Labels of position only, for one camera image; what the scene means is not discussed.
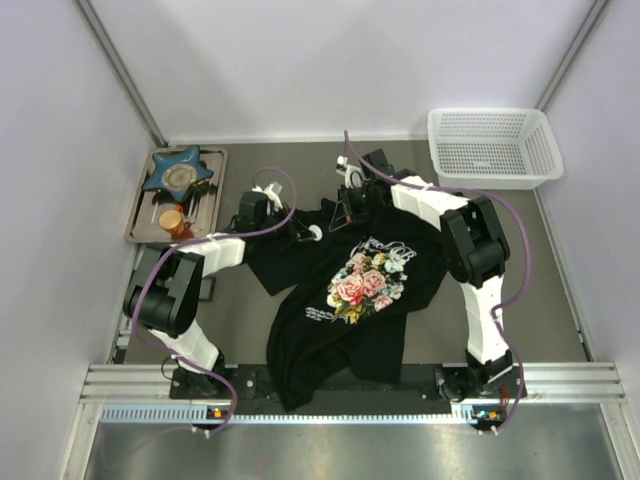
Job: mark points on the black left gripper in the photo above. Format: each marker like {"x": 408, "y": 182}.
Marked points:
{"x": 288, "y": 225}

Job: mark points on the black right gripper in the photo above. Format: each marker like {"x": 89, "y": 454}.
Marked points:
{"x": 347, "y": 198}

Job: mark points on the white round brooch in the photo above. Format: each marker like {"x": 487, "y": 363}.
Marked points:
{"x": 316, "y": 231}

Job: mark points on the black floral t-shirt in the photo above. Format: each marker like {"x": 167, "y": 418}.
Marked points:
{"x": 349, "y": 297}

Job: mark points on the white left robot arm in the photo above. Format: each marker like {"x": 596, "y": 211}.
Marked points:
{"x": 164, "y": 292}

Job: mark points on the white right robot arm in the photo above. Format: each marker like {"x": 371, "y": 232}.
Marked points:
{"x": 475, "y": 252}

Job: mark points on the black box with pink brooch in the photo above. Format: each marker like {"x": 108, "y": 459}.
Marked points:
{"x": 207, "y": 289}

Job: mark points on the orange cup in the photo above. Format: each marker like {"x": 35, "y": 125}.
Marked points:
{"x": 174, "y": 222}

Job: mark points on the blue star-shaped dish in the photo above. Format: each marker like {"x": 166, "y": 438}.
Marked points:
{"x": 176, "y": 173}

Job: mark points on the brown rectangular tray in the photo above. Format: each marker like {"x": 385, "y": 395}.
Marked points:
{"x": 200, "y": 202}

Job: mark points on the white perforated plastic basket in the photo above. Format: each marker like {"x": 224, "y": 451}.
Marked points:
{"x": 493, "y": 148}

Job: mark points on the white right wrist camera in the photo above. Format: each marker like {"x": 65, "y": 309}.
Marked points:
{"x": 352, "y": 175}

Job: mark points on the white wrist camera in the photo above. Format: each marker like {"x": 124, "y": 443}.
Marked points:
{"x": 352, "y": 175}
{"x": 272, "y": 191}

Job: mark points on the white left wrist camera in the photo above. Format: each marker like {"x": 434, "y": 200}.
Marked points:
{"x": 272, "y": 191}

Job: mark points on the grey slotted cable duct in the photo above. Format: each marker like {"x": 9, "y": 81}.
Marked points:
{"x": 202, "y": 415}

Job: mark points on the aluminium frame rail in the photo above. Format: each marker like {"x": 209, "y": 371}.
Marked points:
{"x": 571, "y": 424}

